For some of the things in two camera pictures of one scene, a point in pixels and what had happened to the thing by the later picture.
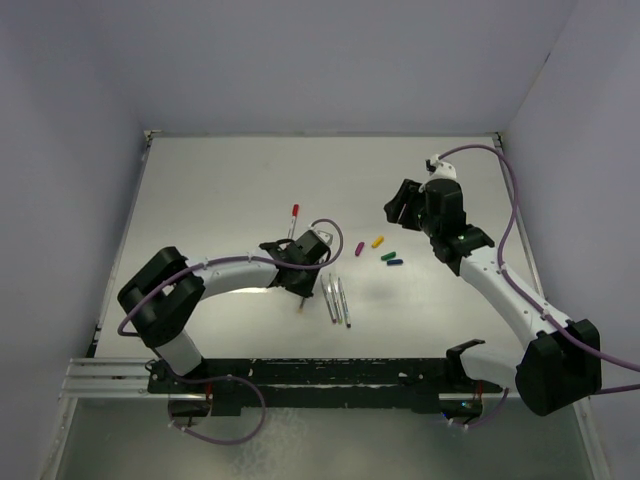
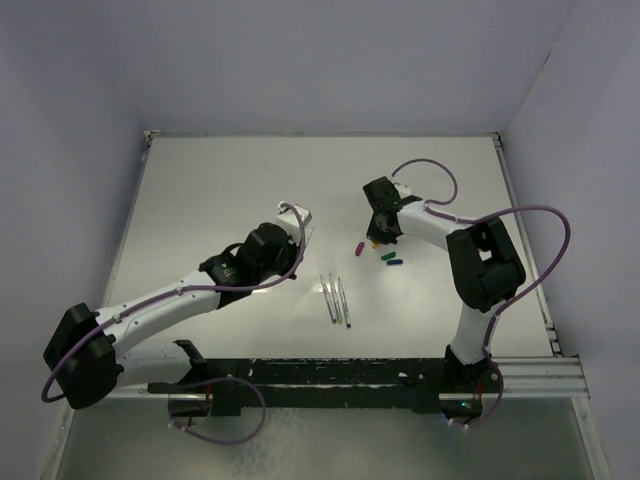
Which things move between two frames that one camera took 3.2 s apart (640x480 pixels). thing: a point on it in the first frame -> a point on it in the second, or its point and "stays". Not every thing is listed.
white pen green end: [336, 300] stays
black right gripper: [408, 195] -> [375, 235]
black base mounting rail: [275, 381] stays
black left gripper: [305, 290] -> [293, 252]
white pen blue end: [344, 304] stays
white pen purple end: [327, 298] stays
